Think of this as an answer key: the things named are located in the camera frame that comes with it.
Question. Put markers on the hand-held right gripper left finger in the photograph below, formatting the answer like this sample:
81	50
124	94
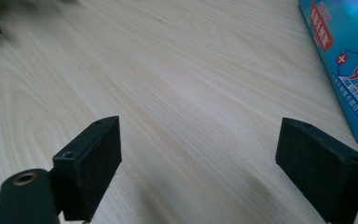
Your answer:
87	174

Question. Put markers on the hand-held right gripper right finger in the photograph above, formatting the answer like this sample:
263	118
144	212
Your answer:
320	168

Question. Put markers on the blue wet wipes pack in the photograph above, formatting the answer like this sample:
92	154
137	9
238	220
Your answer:
348	46

